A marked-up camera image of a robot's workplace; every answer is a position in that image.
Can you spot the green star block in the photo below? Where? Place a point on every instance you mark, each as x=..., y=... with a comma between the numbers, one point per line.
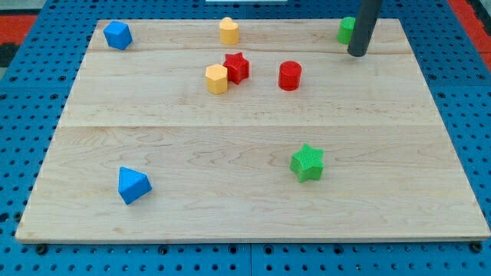
x=307, y=163

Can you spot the red star block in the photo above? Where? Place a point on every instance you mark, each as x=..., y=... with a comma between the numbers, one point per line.
x=237, y=67

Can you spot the blue triangle block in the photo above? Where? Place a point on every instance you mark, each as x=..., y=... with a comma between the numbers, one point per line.
x=132, y=184

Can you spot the light wooden board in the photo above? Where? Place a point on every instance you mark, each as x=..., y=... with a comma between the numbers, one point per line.
x=219, y=164

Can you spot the yellow hexagon block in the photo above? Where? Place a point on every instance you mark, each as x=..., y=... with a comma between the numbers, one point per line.
x=216, y=79

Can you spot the red cylinder block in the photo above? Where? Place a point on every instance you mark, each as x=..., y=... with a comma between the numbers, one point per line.
x=289, y=75

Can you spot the yellow heart block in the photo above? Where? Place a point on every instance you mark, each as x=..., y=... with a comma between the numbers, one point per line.
x=228, y=31

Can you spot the green cylinder block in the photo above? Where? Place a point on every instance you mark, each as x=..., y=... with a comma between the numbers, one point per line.
x=345, y=29

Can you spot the blue cube block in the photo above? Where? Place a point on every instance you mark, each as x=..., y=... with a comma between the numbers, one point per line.
x=118, y=35

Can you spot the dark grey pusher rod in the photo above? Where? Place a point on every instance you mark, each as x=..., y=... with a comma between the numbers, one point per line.
x=364, y=26

